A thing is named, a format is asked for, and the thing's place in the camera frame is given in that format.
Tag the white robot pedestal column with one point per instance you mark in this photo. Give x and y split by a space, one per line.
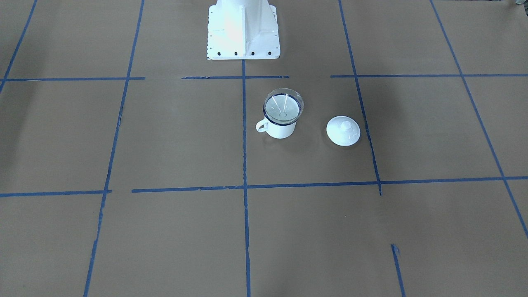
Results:
242 29

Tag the clear glass funnel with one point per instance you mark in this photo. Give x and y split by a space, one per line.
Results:
283 106

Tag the brown paper table cover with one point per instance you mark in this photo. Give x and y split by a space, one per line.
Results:
131 165

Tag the white mug lid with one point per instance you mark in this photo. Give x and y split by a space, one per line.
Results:
343 131

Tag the white enamel mug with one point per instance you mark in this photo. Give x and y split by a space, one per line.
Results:
275 130

